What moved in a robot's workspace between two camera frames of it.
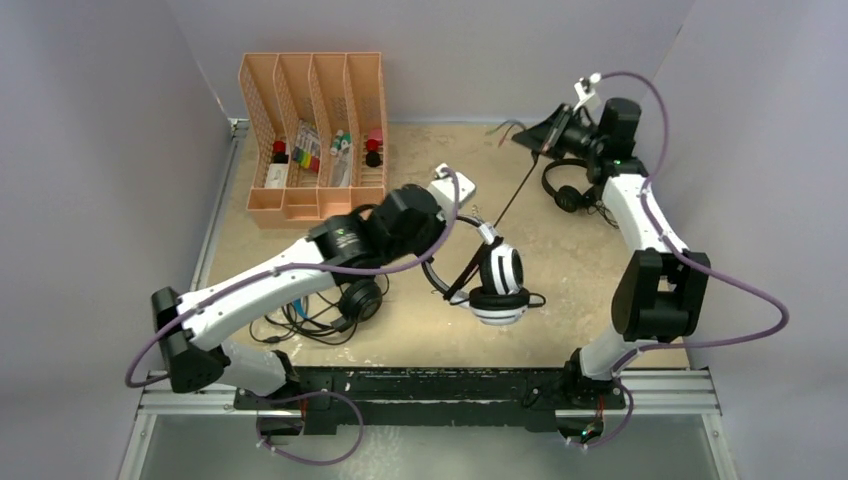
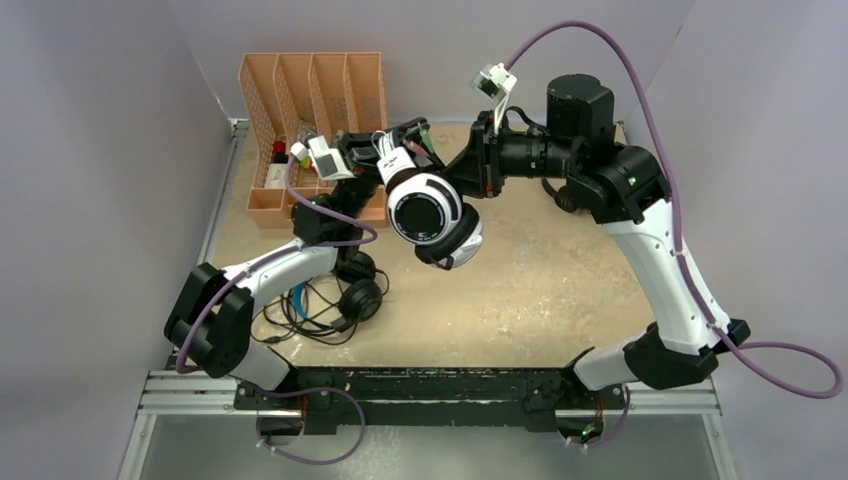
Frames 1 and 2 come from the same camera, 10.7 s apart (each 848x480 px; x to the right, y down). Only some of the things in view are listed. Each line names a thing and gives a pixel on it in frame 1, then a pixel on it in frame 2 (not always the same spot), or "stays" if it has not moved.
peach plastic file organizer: (320, 150) stays
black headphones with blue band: (299, 320) stays
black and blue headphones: (361, 301) stays
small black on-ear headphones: (568, 198) stays
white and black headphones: (502, 299) → (425, 209)
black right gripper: (550, 136) → (480, 171)
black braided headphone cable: (500, 130) → (420, 150)
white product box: (277, 176) stays
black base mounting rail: (330, 396) stays
